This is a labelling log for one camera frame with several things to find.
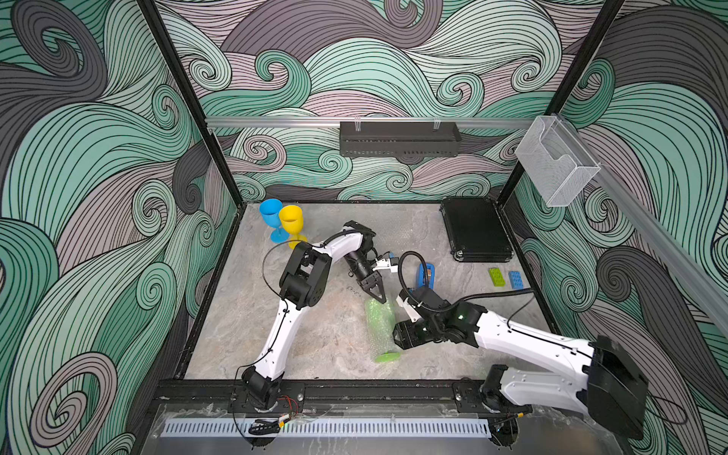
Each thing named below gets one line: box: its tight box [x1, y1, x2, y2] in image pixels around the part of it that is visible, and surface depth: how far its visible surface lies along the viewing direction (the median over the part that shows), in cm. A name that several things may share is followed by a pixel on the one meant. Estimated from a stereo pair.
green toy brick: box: [488, 267, 507, 288], surface depth 100 cm
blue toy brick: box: [508, 271, 525, 291], surface depth 97 cm
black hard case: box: [438, 197, 515, 263], surface depth 106 cm
